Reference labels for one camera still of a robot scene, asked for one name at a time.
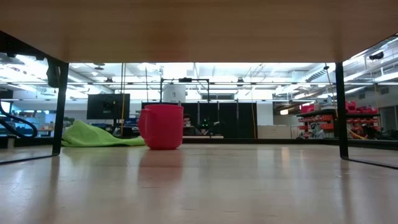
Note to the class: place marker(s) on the red mug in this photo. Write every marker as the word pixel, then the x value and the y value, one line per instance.
pixel 163 127

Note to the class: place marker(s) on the person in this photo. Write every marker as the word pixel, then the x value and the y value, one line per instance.
pixel 186 119

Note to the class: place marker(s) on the background robot with green light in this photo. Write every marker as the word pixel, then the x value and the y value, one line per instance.
pixel 207 126

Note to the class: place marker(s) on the white cylinder tank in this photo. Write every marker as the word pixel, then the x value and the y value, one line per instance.
pixel 174 93

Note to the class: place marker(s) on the black partition panels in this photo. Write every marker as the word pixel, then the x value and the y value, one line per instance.
pixel 230 119

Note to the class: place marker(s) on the beige cabinet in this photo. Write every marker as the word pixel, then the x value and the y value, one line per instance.
pixel 273 132

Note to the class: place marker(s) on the black monitor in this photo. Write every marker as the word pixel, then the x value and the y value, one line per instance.
pixel 107 107

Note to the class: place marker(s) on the green cloth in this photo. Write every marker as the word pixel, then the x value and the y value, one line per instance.
pixel 90 137

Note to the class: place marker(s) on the rack with red bins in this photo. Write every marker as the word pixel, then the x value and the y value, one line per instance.
pixel 326 126

